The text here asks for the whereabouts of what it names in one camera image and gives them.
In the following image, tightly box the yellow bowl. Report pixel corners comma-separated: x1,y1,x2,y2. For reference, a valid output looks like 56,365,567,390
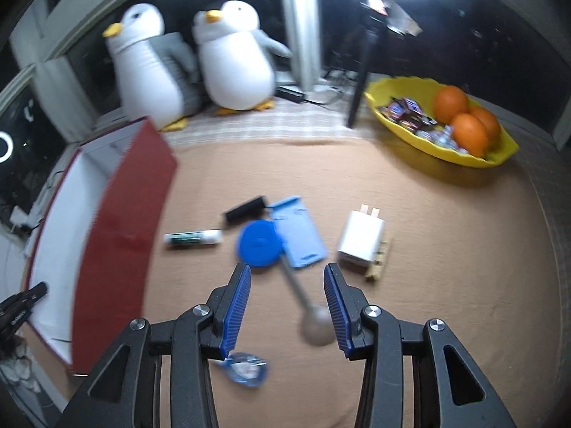
365,77,520,169

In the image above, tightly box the penguin plush with grey back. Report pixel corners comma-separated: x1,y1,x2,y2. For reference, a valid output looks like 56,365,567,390
102,4,201,132

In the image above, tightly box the black cylinder tube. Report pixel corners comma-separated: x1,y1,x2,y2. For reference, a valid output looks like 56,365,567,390
223,195,267,225

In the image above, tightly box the metal spoon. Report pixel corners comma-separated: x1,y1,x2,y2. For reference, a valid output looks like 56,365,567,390
279,254,335,346

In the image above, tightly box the blue round lid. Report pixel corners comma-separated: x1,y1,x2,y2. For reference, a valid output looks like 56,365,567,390
236,220,285,269

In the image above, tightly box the green and white lip balm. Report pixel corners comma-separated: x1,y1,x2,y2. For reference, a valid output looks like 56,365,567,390
163,229,224,249

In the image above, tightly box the checked cloth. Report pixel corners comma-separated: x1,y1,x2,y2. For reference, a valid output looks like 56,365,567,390
96,93,380,148

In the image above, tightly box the black cable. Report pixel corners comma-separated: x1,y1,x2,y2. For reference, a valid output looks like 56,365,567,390
307,69,358,105

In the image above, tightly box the orange fruit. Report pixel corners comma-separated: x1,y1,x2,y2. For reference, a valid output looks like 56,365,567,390
468,107,500,143
450,113,490,158
433,86,470,124

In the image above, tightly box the tan blanket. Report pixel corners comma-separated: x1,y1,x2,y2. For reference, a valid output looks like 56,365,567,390
22,136,558,428

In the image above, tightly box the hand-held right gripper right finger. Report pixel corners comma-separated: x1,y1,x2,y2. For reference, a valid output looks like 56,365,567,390
323,262,518,428

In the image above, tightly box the wooden clothespin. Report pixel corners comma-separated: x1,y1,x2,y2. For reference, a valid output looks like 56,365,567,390
366,240,393,282

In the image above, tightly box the penguin plush with grey wing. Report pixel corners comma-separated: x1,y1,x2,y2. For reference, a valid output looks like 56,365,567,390
193,0,294,117

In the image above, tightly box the white window frame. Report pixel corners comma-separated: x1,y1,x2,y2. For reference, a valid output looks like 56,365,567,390
9,0,324,143

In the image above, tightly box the pile of wrapped candies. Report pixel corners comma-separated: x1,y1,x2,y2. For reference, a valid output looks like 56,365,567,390
379,97,469,154

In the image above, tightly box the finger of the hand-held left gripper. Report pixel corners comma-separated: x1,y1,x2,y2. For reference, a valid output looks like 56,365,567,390
0,282,48,344

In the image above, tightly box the black tripod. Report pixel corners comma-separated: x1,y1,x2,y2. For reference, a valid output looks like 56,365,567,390
345,0,389,128

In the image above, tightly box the red cardboard box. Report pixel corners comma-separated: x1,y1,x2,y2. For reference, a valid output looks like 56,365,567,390
20,116,179,375

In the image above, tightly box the clear blue plastic item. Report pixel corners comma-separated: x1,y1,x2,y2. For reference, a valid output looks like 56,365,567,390
212,352,269,385

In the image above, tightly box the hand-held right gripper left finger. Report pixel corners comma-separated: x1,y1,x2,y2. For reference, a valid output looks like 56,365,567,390
54,262,253,428

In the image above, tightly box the blue phone stand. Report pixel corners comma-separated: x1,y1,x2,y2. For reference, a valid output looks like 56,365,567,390
268,194,328,268

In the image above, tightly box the white charger plug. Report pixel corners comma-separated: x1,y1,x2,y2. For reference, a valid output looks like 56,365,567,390
337,204,386,272

